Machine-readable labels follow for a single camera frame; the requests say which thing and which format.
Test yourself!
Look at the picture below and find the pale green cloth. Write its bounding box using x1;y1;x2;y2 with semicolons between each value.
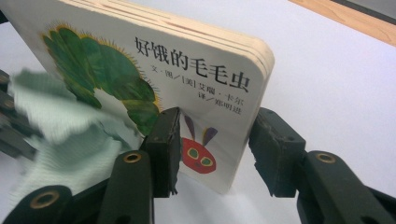
7;68;145;207

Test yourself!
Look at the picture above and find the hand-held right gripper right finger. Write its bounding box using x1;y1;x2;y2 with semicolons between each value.
247;106;308;199

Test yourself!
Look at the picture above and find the caterpillar picture board book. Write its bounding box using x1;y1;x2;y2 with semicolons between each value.
0;0;276;194

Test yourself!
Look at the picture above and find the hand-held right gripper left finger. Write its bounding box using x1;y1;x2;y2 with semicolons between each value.
139;106;182;199

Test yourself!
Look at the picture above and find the wooden table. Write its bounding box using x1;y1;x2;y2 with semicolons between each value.
289;0;396;48

